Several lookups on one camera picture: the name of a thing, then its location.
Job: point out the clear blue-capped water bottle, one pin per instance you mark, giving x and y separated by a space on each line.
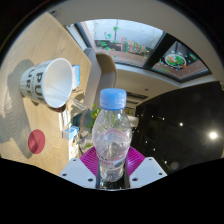
111 140

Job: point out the window with festive decals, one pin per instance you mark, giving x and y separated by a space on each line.
133 43

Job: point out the flat round red coaster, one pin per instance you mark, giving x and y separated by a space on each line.
36 141

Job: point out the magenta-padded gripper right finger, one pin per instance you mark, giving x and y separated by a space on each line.
146 170

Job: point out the white printed mug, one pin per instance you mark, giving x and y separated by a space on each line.
46 83

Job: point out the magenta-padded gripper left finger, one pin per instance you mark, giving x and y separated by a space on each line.
78 171

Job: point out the group of ceiling lights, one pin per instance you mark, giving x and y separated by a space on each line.
213 135

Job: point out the small light blue box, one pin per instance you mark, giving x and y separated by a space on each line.
70 133

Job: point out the white teal pen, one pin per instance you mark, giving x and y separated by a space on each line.
78 104

